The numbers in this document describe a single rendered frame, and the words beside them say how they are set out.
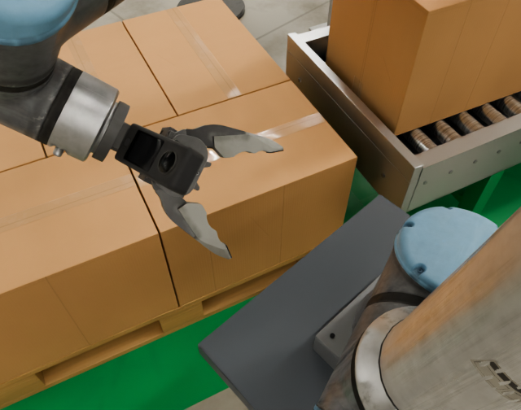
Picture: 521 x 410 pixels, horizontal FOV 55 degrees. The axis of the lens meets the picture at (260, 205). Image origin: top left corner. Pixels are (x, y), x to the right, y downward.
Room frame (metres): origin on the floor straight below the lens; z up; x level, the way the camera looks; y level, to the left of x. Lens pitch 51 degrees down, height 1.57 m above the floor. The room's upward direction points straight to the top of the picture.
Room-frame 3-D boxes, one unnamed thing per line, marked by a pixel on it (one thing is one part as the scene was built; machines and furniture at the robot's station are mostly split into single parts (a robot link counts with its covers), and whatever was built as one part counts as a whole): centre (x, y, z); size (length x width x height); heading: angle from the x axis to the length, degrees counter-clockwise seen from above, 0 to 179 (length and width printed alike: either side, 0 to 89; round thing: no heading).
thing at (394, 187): (1.21, -0.26, 0.48); 0.70 x 0.03 x 0.15; 27
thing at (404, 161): (1.21, -0.26, 0.58); 0.70 x 0.03 x 0.06; 27
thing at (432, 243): (0.33, -0.24, 0.99); 0.17 x 0.15 x 0.18; 150
